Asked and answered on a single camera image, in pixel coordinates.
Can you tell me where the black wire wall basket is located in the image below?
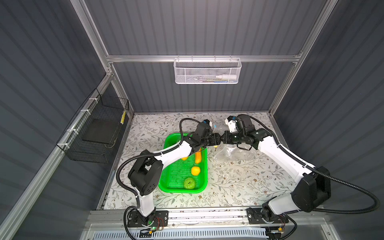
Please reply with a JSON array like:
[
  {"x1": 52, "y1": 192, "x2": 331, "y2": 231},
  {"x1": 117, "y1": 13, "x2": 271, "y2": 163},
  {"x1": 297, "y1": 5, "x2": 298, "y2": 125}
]
[{"x1": 57, "y1": 90, "x2": 130, "y2": 164}]

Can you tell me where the clear zip top bag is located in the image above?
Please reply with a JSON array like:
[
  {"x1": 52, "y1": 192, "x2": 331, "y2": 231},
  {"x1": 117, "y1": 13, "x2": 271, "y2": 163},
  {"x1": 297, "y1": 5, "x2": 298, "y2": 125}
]
[{"x1": 212, "y1": 121, "x2": 259, "y2": 163}]

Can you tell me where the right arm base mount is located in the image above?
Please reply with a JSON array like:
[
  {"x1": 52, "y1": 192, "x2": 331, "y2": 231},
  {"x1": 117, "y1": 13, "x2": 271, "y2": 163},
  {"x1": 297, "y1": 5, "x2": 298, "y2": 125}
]
[{"x1": 246, "y1": 208, "x2": 289, "y2": 225}]

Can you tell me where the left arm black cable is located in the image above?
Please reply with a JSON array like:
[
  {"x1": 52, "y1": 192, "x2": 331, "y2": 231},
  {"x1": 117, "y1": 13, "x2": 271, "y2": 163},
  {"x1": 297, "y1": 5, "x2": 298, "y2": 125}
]
[{"x1": 115, "y1": 117, "x2": 205, "y2": 240}]

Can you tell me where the orange carrot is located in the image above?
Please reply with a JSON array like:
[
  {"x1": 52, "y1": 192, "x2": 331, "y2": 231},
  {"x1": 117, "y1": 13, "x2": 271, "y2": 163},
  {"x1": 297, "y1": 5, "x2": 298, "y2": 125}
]
[{"x1": 195, "y1": 151, "x2": 202, "y2": 165}]

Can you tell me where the white wire wall basket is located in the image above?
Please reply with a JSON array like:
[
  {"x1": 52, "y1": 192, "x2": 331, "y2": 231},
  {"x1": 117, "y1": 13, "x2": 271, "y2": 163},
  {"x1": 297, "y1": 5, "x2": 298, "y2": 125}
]
[{"x1": 173, "y1": 58, "x2": 242, "y2": 85}]

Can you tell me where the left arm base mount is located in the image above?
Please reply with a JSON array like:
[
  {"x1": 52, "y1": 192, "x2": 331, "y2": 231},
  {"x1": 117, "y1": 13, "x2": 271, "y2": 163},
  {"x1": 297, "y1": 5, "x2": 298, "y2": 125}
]
[{"x1": 127, "y1": 210, "x2": 169, "y2": 228}]

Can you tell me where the green plastic basket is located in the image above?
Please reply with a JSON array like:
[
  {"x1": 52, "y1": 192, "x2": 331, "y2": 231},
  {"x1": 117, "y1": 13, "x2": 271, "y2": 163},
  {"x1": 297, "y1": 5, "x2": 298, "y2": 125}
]
[{"x1": 158, "y1": 149, "x2": 208, "y2": 194}]

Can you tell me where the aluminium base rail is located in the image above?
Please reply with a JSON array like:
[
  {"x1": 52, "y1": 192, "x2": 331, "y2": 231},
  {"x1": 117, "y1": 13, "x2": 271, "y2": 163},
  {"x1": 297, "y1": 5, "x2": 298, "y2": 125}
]
[{"x1": 84, "y1": 207, "x2": 330, "y2": 231}]

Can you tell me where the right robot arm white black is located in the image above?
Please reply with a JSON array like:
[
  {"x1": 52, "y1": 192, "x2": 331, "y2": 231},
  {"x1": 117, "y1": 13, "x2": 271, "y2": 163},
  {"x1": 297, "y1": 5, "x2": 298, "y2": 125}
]
[{"x1": 221, "y1": 114, "x2": 331, "y2": 220}]

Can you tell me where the green apple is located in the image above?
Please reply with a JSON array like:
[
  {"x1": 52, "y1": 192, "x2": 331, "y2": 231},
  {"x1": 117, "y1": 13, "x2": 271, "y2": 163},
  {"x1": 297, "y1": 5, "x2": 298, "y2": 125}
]
[{"x1": 183, "y1": 177, "x2": 196, "y2": 190}]

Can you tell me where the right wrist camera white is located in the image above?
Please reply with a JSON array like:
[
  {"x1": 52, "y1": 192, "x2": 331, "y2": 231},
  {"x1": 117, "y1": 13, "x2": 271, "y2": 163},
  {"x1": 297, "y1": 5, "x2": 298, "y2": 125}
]
[{"x1": 225, "y1": 116, "x2": 238, "y2": 133}]

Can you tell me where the white tube in basket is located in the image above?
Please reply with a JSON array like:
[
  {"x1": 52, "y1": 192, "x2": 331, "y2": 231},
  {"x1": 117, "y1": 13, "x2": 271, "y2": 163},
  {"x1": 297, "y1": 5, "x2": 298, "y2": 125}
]
[{"x1": 215, "y1": 75, "x2": 238, "y2": 81}]

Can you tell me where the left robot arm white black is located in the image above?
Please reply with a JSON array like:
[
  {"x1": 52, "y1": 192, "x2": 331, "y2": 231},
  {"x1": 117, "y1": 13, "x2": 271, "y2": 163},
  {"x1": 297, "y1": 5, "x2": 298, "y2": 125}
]
[{"x1": 128, "y1": 118, "x2": 220, "y2": 217}]

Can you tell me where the yellow tag on basket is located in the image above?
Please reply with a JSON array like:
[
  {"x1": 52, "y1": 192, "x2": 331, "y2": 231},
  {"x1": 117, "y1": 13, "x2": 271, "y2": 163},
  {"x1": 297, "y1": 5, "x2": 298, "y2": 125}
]
[{"x1": 120, "y1": 110, "x2": 127, "y2": 125}]

